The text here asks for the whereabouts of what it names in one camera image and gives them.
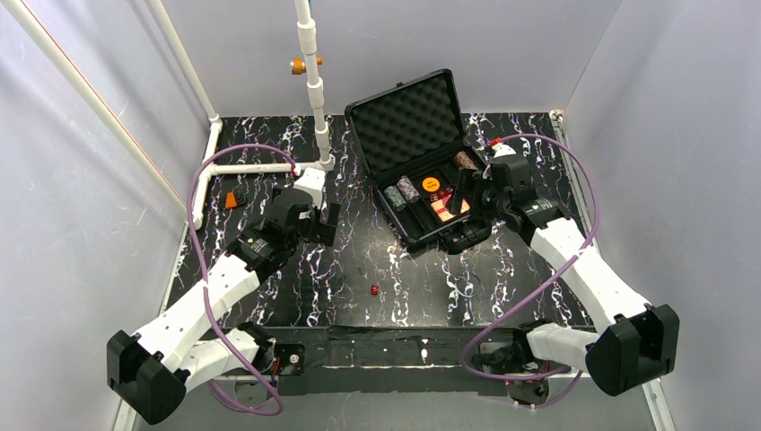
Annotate red playing card box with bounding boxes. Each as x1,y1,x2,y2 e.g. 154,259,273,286
431,198,472,224

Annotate green blue poker chip stack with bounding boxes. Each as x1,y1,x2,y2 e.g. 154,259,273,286
383,186,407,211

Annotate black foam-lined poker case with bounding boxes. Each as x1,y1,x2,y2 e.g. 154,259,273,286
345,68,492,254

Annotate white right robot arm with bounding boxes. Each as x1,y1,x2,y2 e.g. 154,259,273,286
447,155,680,396

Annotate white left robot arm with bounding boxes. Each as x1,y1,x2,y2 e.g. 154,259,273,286
106,188,342,425

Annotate orange hex key set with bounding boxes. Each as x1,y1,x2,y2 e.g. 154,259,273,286
220,190,248,209

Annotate brown teal chip stack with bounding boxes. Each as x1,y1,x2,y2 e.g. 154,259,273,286
453,151,480,171

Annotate red dice in case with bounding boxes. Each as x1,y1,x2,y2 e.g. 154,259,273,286
430,187,453,202

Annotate orange dealer button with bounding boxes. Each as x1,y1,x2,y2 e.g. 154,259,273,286
421,176,441,193

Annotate clear plastic disc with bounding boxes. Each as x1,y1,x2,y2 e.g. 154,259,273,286
455,273,482,298

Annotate orange clamp on pipe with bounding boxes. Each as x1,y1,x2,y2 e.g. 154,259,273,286
290,57,323,75

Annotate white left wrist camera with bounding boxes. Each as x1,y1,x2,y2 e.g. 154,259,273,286
293,168,327,209

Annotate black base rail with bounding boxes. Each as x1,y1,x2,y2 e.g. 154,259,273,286
270,326,519,396

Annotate white PVC pipe frame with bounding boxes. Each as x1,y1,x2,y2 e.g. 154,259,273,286
1,0,335,230

